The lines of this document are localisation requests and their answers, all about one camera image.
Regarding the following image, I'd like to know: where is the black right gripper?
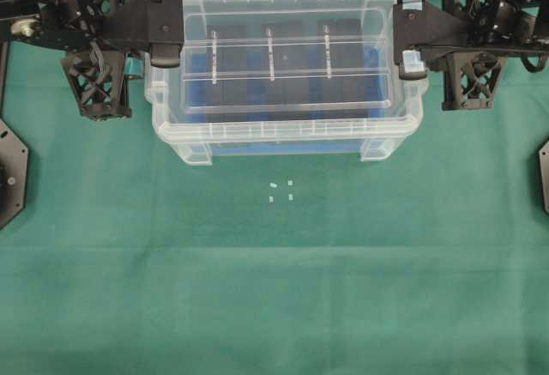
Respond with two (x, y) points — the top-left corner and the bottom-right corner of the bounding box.
(393, 0), (507, 111)

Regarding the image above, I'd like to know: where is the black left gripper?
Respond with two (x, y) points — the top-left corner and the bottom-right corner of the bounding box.
(61, 0), (184, 121)

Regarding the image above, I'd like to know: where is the clear plastic box lid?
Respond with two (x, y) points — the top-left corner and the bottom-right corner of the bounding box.
(180, 0), (395, 121)

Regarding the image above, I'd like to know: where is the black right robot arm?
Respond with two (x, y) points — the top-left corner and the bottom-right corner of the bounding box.
(393, 0), (548, 111)

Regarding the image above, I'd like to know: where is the clear plastic storage box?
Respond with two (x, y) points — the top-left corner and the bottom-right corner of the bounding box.
(144, 48), (430, 166)

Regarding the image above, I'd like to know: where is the green table cloth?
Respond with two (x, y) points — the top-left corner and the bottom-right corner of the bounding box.
(1, 44), (548, 374)

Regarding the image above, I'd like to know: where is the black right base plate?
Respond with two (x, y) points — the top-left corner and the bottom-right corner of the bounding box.
(538, 140), (549, 214)

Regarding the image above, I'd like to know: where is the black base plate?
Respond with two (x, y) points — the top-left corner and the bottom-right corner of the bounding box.
(538, 140), (549, 214)
(0, 120), (29, 229)

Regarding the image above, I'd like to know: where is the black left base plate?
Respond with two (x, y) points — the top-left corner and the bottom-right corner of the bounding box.
(0, 120), (29, 229)

